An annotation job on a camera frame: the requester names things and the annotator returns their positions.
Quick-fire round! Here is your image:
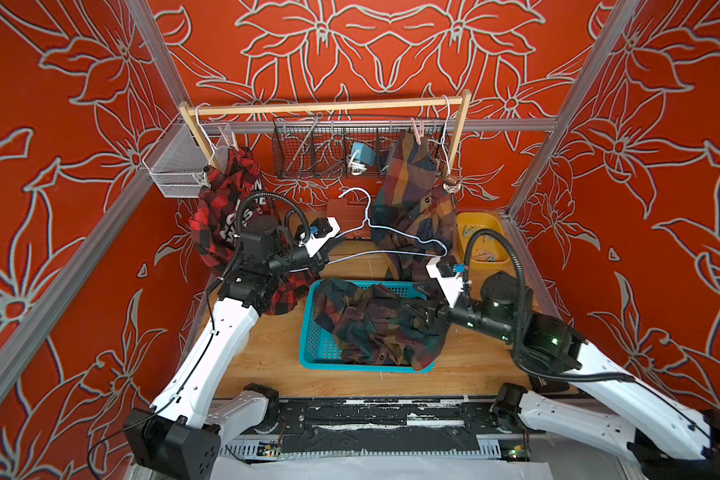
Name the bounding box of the red black plaid shirt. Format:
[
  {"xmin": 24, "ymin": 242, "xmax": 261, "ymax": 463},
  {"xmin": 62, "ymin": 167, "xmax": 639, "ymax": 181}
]
[{"xmin": 189, "ymin": 146, "xmax": 295, "ymax": 294}]

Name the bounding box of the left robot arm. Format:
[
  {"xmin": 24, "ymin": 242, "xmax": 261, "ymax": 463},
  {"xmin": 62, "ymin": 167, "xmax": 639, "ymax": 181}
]
[{"xmin": 122, "ymin": 191, "xmax": 340, "ymax": 479}]

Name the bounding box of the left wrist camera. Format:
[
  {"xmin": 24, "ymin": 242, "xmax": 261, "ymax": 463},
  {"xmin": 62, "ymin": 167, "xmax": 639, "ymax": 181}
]
[{"xmin": 305, "ymin": 217, "xmax": 340, "ymax": 258}]

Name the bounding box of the teal charger with cable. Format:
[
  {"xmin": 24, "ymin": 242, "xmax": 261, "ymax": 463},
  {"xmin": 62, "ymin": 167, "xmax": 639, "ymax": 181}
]
[{"xmin": 348, "ymin": 142, "xmax": 376, "ymax": 176}]

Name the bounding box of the red brown box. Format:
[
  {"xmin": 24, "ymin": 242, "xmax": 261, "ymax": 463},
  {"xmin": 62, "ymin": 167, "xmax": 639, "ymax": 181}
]
[{"xmin": 326, "ymin": 199, "xmax": 371, "ymax": 240}]

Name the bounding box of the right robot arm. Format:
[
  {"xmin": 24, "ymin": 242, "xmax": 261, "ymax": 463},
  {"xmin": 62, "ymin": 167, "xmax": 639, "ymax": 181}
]
[{"xmin": 412, "ymin": 228, "xmax": 720, "ymax": 479}]

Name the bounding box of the pink clothespin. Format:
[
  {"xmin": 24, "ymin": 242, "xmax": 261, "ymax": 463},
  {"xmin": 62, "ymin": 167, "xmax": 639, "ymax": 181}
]
[{"xmin": 411, "ymin": 118, "xmax": 425, "ymax": 145}]

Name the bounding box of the teal plastic basket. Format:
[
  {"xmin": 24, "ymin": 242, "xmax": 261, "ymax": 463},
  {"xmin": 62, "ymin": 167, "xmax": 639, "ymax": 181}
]
[{"xmin": 298, "ymin": 280, "xmax": 436, "ymax": 374}]

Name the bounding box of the black wire basket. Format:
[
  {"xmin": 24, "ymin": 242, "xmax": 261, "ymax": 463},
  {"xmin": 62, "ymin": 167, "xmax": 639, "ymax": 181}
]
[{"xmin": 271, "ymin": 113, "xmax": 450, "ymax": 180}]

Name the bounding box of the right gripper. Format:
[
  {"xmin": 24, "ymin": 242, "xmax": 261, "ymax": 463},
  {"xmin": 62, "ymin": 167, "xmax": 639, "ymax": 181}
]
[{"xmin": 402, "ymin": 279, "xmax": 518, "ymax": 346}]

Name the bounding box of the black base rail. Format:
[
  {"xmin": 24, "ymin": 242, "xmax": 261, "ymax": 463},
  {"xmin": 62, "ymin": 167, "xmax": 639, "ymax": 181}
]
[{"xmin": 221, "ymin": 396, "xmax": 531, "ymax": 463}]

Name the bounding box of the dark plaid shirt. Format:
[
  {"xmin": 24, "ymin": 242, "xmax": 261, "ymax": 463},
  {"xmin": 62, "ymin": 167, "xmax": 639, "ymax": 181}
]
[
  {"xmin": 310, "ymin": 278, "xmax": 448, "ymax": 372},
  {"xmin": 369, "ymin": 131, "xmax": 457, "ymax": 282}
]

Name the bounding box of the white mesh basket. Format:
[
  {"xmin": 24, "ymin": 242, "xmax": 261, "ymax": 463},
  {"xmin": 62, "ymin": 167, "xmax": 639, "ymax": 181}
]
[{"xmin": 141, "ymin": 121, "xmax": 227, "ymax": 199}]

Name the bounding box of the beige clothespin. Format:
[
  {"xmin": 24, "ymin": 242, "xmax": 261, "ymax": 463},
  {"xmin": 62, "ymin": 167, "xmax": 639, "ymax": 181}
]
[{"xmin": 229, "ymin": 132, "xmax": 240, "ymax": 151}]

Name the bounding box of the white wire hanger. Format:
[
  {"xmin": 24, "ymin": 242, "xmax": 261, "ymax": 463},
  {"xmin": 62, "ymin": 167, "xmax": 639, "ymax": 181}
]
[{"xmin": 326, "ymin": 187, "xmax": 456, "ymax": 268}]

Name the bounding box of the wooden hanging rack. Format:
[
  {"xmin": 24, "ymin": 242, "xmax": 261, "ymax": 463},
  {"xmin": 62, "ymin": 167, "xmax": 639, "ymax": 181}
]
[{"xmin": 178, "ymin": 90, "xmax": 473, "ymax": 176}]

